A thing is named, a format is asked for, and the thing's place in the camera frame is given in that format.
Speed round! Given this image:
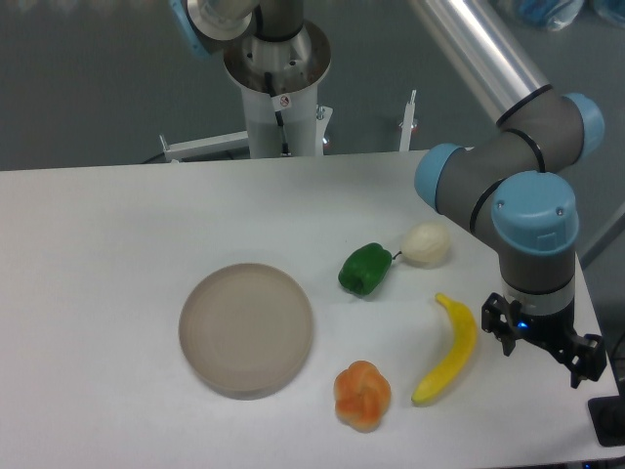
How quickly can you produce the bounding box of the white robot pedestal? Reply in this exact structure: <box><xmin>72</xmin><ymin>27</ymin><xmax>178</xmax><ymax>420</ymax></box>
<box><xmin>224</xmin><ymin>21</ymin><xmax>331</xmax><ymax>159</ymax></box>

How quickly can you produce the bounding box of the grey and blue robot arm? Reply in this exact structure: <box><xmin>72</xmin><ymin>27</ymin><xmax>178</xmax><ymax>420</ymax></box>
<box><xmin>170</xmin><ymin>1</ymin><xmax>606</xmax><ymax>385</ymax></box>

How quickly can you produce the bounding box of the blue object in background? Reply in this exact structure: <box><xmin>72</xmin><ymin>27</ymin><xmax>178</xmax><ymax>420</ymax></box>
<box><xmin>515</xmin><ymin>0</ymin><xmax>584</xmax><ymax>31</ymax></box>

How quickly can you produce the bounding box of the green bell pepper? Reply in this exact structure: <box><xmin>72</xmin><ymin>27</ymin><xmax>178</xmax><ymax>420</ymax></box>
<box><xmin>338</xmin><ymin>242</ymin><xmax>393</xmax><ymax>296</ymax></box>

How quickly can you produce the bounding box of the yellow banana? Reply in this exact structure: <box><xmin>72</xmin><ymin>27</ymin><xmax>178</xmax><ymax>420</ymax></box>
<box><xmin>411</xmin><ymin>292</ymin><xmax>478</xmax><ymax>405</ymax></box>

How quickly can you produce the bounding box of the white garlic bulb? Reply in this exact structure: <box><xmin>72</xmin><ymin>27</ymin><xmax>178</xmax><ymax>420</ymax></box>
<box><xmin>400</xmin><ymin>222</ymin><xmax>451</xmax><ymax>266</ymax></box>

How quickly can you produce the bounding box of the white metal frame bracket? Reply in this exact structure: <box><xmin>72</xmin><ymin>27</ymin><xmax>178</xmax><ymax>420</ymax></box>
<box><xmin>398</xmin><ymin>89</ymin><xmax>418</xmax><ymax>151</ymax></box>

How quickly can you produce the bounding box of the beige round plate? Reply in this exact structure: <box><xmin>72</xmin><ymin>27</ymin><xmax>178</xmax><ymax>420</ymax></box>
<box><xmin>179</xmin><ymin>263</ymin><xmax>313</xmax><ymax>400</ymax></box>

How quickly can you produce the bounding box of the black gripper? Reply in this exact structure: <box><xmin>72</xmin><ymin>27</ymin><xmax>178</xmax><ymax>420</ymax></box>
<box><xmin>481</xmin><ymin>292</ymin><xmax>606</xmax><ymax>389</ymax></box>

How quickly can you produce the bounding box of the orange knotted bread roll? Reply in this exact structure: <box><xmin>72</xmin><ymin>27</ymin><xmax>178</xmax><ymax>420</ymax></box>
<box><xmin>333</xmin><ymin>361</ymin><xmax>392</xmax><ymax>433</ymax></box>

